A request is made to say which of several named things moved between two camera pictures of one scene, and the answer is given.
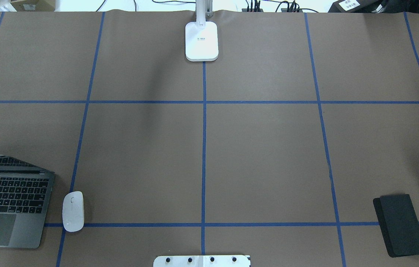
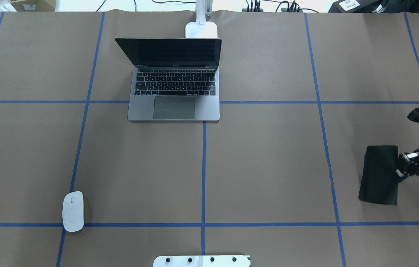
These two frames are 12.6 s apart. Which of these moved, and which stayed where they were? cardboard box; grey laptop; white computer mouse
Moved: grey laptop
Stayed: white computer mouse; cardboard box
